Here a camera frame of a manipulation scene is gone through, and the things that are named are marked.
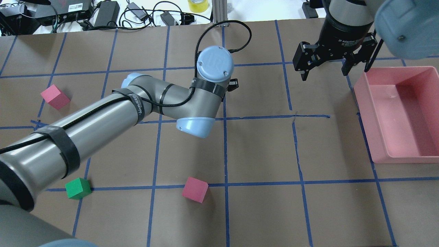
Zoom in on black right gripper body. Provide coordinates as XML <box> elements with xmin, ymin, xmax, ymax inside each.
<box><xmin>292</xmin><ymin>15</ymin><xmax>378</xmax><ymax>72</ymax></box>

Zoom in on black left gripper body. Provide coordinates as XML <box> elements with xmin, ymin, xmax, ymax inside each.
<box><xmin>226</xmin><ymin>78</ymin><xmax>239</xmax><ymax>92</ymax></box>

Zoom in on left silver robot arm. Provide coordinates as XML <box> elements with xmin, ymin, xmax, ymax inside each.
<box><xmin>0</xmin><ymin>46</ymin><xmax>238</xmax><ymax>247</ymax></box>

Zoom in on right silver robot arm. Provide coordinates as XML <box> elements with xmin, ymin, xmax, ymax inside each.
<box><xmin>292</xmin><ymin>0</ymin><xmax>439</xmax><ymax>81</ymax></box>

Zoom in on black power adapter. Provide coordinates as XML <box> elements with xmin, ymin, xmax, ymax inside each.
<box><xmin>301</xmin><ymin>1</ymin><xmax>319</xmax><ymax>19</ymax></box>

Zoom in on pink plastic bin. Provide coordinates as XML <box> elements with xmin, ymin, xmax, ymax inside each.
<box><xmin>353</xmin><ymin>66</ymin><xmax>439</xmax><ymax>164</ymax></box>

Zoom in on yellow tape roll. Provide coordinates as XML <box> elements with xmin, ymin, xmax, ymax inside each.
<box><xmin>188</xmin><ymin>0</ymin><xmax>209</xmax><ymax>13</ymax></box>

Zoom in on pink cube near centre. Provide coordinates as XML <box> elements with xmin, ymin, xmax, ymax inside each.
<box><xmin>182</xmin><ymin>177</ymin><xmax>209</xmax><ymax>203</ymax></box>

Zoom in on pink cube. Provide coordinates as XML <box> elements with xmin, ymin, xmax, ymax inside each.
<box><xmin>40</xmin><ymin>85</ymin><xmax>71</xmax><ymax>110</ymax></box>
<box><xmin>182</xmin><ymin>177</ymin><xmax>209</xmax><ymax>203</ymax></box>

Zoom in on black laptop power brick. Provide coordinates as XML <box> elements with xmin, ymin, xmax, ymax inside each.
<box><xmin>94</xmin><ymin>0</ymin><xmax>120</xmax><ymax>27</ymax></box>

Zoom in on pink cube far side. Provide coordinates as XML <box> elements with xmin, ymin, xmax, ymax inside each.
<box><xmin>40</xmin><ymin>85</ymin><xmax>71</xmax><ymax>110</ymax></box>

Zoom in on green cube near base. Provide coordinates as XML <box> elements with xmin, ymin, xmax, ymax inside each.
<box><xmin>65</xmin><ymin>178</ymin><xmax>92</xmax><ymax>200</ymax></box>

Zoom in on aluminium frame post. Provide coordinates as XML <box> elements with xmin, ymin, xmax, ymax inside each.
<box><xmin>211</xmin><ymin>0</ymin><xmax>229</xmax><ymax>27</ymax></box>

